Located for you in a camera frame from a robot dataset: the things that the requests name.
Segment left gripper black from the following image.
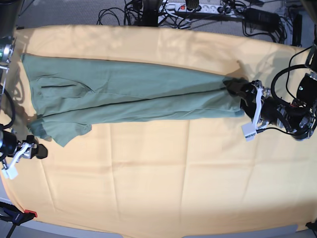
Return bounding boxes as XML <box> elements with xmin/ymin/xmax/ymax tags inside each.
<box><xmin>224</xmin><ymin>78</ymin><xmax>281</xmax><ymax>127</ymax></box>

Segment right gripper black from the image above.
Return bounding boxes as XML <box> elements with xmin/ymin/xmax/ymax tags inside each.
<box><xmin>13</xmin><ymin>135</ymin><xmax>48</xmax><ymax>160</ymax></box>

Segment green T-shirt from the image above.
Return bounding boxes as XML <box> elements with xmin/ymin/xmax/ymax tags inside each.
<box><xmin>21</xmin><ymin>54</ymin><xmax>244</xmax><ymax>146</ymax></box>

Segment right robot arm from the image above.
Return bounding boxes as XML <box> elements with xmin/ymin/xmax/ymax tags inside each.
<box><xmin>0</xmin><ymin>0</ymin><xmax>48</xmax><ymax>162</ymax></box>

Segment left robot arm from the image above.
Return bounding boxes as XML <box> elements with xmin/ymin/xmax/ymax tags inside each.
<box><xmin>225</xmin><ymin>43</ymin><xmax>317</xmax><ymax>141</ymax></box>

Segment blue clamp with red pad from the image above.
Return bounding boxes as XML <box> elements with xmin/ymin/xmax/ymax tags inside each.
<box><xmin>0</xmin><ymin>202</ymin><xmax>38</xmax><ymax>238</ymax></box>

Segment black power adapter brick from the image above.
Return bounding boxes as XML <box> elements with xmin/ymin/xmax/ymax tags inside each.
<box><xmin>244</xmin><ymin>8</ymin><xmax>280</xmax><ymax>28</ymax></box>

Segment black box on floor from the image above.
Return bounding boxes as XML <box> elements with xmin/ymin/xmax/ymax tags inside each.
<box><xmin>292</xmin><ymin>14</ymin><xmax>303</xmax><ymax>47</ymax></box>

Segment white power strip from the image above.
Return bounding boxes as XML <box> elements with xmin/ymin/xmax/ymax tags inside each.
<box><xmin>163</xmin><ymin>1</ymin><xmax>242</xmax><ymax>18</ymax></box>

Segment yellow table cloth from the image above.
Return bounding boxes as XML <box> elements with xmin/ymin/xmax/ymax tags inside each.
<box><xmin>2</xmin><ymin>25</ymin><xmax>317</xmax><ymax>238</ymax></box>

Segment black clamp at right corner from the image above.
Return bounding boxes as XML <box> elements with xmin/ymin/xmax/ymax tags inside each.
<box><xmin>306</xmin><ymin>220</ymin><xmax>317</xmax><ymax>232</ymax></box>

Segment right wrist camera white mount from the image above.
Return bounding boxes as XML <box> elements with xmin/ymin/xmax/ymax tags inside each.
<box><xmin>1</xmin><ymin>142</ymin><xmax>32</xmax><ymax>179</ymax></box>

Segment tangled black cables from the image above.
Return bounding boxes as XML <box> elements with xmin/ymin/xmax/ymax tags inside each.
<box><xmin>96</xmin><ymin>0</ymin><xmax>290</xmax><ymax>45</ymax></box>

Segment black central stand post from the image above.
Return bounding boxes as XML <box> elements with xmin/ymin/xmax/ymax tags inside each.
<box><xmin>141</xmin><ymin>0</ymin><xmax>161</xmax><ymax>27</ymax></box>

